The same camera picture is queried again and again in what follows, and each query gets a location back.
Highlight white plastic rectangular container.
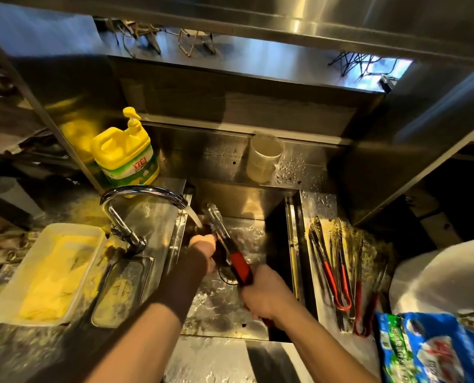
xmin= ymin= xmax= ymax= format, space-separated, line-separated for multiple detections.
xmin=0 ymin=223 xmax=107 ymax=328

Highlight person's left hand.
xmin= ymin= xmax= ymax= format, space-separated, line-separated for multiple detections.
xmin=188 ymin=234 xmax=218 ymax=276

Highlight person's right hand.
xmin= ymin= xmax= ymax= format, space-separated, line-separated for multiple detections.
xmin=238 ymin=264 xmax=298 ymax=322

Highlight white plastic bag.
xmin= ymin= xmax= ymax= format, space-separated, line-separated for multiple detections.
xmin=389 ymin=234 xmax=474 ymax=316

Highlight blue green plastic bag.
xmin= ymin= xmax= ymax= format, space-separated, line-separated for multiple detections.
xmin=374 ymin=312 xmax=474 ymax=383

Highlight person's left forearm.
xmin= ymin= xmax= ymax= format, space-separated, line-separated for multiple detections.
xmin=86 ymin=251 xmax=217 ymax=383

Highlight sink drain strainer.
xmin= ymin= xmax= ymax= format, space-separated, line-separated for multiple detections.
xmin=217 ymin=267 xmax=240 ymax=286

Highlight stainless steel shelf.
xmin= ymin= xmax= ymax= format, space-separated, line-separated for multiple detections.
xmin=0 ymin=0 xmax=474 ymax=94

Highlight black arm sleeve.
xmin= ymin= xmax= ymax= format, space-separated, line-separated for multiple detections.
xmin=148 ymin=246 xmax=216 ymax=323

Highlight stainless steel sink basin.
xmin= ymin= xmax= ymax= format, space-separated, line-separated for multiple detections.
xmin=169 ymin=181 xmax=319 ymax=343

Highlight black wire rack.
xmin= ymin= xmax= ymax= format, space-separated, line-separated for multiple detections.
xmin=328 ymin=51 xmax=400 ymax=79

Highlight clear plastic measuring cup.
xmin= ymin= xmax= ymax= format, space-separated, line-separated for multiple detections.
xmin=246 ymin=133 xmax=285 ymax=184

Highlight yellow dish soap pump bottle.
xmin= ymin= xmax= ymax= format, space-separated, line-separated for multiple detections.
xmin=89 ymin=106 xmax=161 ymax=189

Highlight red handled metal tongs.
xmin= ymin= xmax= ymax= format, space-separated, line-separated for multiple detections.
xmin=329 ymin=221 xmax=358 ymax=320
xmin=308 ymin=216 xmax=352 ymax=314
xmin=362 ymin=262 xmax=390 ymax=337
xmin=352 ymin=240 xmax=368 ymax=339
xmin=206 ymin=203 xmax=276 ymax=328

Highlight person's right forearm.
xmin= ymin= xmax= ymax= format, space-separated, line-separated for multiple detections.
xmin=270 ymin=300 xmax=381 ymax=383

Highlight brass wire rack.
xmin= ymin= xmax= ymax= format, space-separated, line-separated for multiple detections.
xmin=176 ymin=29 xmax=217 ymax=58
xmin=108 ymin=19 xmax=162 ymax=59

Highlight small steel tray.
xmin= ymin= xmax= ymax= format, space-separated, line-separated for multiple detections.
xmin=90 ymin=255 xmax=156 ymax=330

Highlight chrome sink faucet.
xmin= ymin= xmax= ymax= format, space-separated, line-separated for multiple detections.
xmin=100 ymin=185 xmax=189 ymax=256

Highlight yellow cleaning cloth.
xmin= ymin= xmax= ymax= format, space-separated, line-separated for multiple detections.
xmin=18 ymin=234 xmax=100 ymax=321

